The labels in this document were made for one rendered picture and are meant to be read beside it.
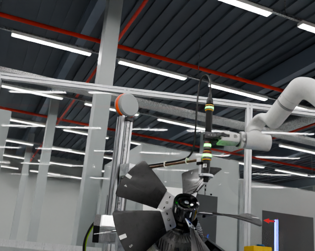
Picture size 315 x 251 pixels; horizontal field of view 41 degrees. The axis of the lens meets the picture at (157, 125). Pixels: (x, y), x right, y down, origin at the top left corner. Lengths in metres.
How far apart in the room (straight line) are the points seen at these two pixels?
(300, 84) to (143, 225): 0.92
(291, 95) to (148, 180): 0.78
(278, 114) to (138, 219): 0.79
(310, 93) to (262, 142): 0.36
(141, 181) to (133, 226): 0.31
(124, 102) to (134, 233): 1.06
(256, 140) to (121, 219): 0.77
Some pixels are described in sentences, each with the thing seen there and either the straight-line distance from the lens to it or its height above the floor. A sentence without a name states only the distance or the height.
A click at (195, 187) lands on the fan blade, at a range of 2.13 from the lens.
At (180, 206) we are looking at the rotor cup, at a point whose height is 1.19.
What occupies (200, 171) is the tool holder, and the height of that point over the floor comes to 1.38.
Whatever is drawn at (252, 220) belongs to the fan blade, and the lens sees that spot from 2.01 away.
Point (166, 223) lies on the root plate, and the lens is 1.96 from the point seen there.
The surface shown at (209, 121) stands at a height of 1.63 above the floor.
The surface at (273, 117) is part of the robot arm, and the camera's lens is 2.04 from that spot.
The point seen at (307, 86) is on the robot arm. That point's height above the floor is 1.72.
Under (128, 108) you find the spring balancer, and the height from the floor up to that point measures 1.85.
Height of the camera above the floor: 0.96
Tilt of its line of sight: 17 degrees up
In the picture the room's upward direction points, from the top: 5 degrees clockwise
